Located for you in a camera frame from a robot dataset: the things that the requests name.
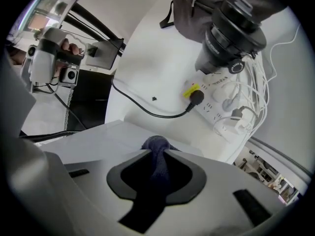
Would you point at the dark grey power plug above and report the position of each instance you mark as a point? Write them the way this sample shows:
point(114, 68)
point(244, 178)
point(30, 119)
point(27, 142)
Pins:
point(238, 113)

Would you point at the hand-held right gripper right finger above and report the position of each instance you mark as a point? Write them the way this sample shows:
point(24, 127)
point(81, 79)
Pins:
point(221, 181)

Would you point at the white power strip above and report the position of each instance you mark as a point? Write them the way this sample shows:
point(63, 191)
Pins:
point(209, 107)

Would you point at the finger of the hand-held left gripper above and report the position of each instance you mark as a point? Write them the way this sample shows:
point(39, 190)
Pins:
point(44, 63)

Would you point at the black backpack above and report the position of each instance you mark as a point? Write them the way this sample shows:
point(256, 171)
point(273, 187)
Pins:
point(187, 13)

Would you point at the person's left hand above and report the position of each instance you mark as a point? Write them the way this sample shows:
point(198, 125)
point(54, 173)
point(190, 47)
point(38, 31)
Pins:
point(71, 47)

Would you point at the grey cloth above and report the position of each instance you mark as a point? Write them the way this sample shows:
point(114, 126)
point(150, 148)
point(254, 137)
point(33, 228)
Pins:
point(157, 151)

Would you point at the white charger plug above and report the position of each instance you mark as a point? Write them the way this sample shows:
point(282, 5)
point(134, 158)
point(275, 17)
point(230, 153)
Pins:
point(237, 126)
point(221, 94)

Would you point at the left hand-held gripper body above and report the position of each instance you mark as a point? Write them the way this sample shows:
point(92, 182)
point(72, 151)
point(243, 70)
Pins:
point(69, 58)

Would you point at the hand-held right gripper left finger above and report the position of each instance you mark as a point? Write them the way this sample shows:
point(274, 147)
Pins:
point(93, 185)

